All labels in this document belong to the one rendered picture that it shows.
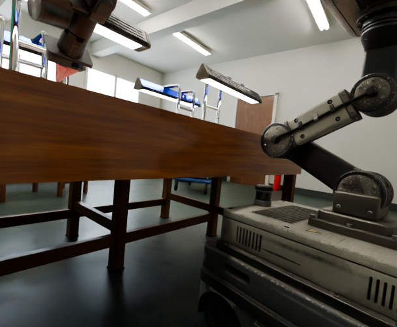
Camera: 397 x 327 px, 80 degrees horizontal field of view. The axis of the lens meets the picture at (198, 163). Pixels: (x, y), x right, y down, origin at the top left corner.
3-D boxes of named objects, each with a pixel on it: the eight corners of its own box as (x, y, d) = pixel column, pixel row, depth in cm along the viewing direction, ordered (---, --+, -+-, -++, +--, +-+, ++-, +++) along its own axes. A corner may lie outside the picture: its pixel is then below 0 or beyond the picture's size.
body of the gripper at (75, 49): (41, 39, 56) (50, 11, 52) (84, 55, 64) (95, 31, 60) (46, 57, 54) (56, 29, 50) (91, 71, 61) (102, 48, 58)
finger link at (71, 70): (34, 66, 61) (44, 35, 56) (63, 74, 66) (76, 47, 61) (38, 84, 58) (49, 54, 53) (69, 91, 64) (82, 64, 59)
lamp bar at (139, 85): (201, 107, 201) (202, 98, 201) (139, 87, 154) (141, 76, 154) (194, 108, 206) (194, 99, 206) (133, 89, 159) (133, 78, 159)
